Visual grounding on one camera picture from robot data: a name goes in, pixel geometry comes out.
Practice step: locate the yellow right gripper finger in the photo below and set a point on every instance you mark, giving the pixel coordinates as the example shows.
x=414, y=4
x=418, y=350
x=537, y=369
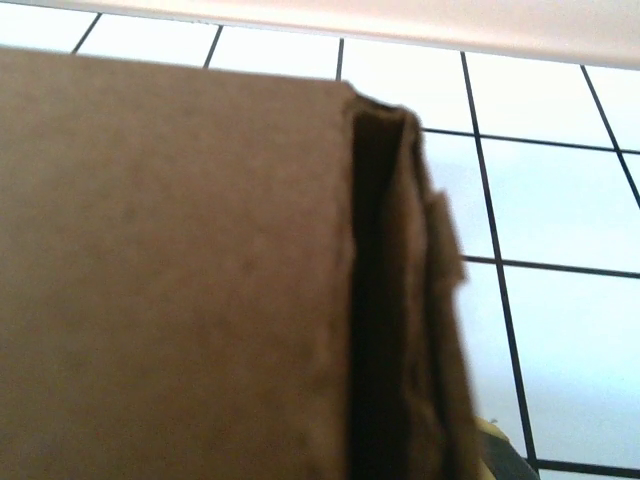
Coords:
x=505, y=455

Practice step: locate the brown cardboard box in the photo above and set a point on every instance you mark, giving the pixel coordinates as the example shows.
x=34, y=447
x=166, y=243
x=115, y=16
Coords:
x=175, y=275

